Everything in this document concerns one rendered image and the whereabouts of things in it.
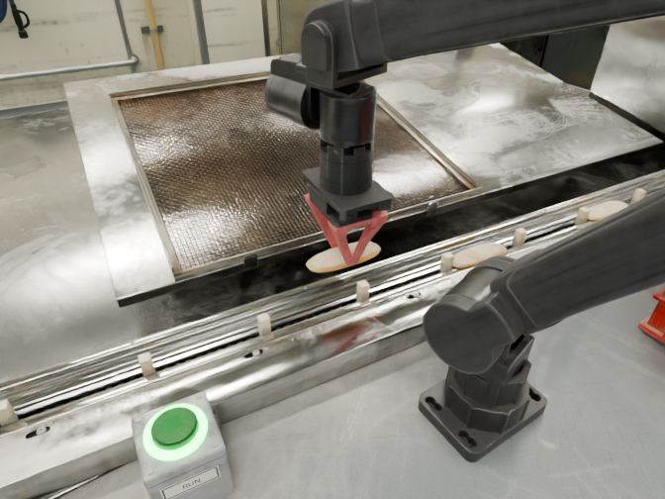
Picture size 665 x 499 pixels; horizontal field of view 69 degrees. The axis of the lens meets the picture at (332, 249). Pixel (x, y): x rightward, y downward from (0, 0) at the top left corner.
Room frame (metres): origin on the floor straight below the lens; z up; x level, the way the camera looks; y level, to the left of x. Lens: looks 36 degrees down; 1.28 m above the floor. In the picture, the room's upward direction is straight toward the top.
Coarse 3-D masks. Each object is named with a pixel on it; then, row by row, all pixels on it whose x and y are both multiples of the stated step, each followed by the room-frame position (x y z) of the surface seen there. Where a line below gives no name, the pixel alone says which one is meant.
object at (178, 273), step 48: (144, 96) 0.94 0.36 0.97; (192, 96) 0.95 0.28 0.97; (240, 96) 0.97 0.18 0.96; (192, 144) 0.79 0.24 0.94; (240, 144) 0.80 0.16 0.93; (432, 144) 0.83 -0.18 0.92; (144, 192) 0.63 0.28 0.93; (192, 192) 0.66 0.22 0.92; (432, 192) 0.70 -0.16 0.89; (480, 192) 0.71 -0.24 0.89; (288, 240) 0.57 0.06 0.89
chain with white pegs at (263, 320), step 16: (640, 192) 0.74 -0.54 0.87; (576, 224) 0.68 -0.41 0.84; (528, 240) 0.64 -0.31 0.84; (448, 256) 0.55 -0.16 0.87; (432, 272) 0.55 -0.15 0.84; (368, 288) 0.49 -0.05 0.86; (384, 288) 0.52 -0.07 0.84; (304, 320) 0.46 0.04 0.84; (256, 336) 0.43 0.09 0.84; (208, 352) 0.40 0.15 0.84; (144, 368) 0.36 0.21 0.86; (160, 368) 0.38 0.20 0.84; (112, 384) 0.35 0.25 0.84; (64, 400) 0.33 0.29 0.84; (0, 416) 0.30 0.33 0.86; (16, 416) 0.31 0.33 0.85
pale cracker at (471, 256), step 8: (472, 248) 0.59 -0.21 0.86; (480, 248) 0.59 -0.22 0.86; (488, 248) 0.59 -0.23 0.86; (496, 248) 0.59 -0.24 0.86; (504, 248) 0.60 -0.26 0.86; (456, 256) 0.57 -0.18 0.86; (464, 256) 0.57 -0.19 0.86; (472, 256) 0.57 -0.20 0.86; (480, 256) 0.57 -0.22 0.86; (488, 256) 0.57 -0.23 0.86; (456, 264) 0.56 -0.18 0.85; (464, 264) 0.55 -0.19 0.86; (472, 264) 0.56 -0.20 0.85
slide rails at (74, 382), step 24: (624, 192) 0.78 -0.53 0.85; (648, 192) 0.78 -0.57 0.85; (552, 216) 0.70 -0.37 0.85; (576, 216) 0.70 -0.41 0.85; (480, 240) 0.62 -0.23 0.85; (504, 240) 0.62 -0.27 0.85; (408, 264) 0.56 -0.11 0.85; (432, 264) 0.56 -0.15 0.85; (336, 288) 0.51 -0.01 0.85; (408, 288) 0.51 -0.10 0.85; (264, 312) 0.46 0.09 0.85; (288, 312) 0.46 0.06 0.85; (336, 312) 0.46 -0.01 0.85; (192, 336) 0.42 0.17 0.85; (216, 336) 0.42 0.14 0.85; (264, 336) 0.42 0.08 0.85; (120, 360) 0.38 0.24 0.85; (192, 360) 0.38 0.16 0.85; (48, 384) 0.35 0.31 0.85; (72, 384) 0.35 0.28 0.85; (72, 408) 0.32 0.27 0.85; (0, 432) 0.29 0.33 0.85
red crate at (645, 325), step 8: (656, 296) 0.46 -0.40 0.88; (664, 304) 0.45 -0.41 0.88; (656, 312) 0.45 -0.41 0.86; (664, 312) 0.45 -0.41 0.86; (648, 320) 0.46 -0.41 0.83; (656, 320) 0.45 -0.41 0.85; (664, 320) 0.44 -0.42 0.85; (640, 328) 0.45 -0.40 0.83; (648, 328) 0.45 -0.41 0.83; (656, 328) 0.45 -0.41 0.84; (664, 328) 0.44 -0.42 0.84; (656, 336) 0.44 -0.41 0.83; (664, 336) 0.43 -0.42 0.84; (664, 344) 0.43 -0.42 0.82
